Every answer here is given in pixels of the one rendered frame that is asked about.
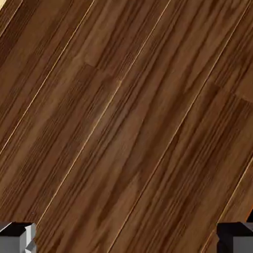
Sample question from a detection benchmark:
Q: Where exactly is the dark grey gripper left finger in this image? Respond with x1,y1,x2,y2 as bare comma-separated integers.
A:
0,221,38,253

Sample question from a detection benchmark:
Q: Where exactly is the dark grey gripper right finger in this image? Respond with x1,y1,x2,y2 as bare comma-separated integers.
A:
216,221,253,253

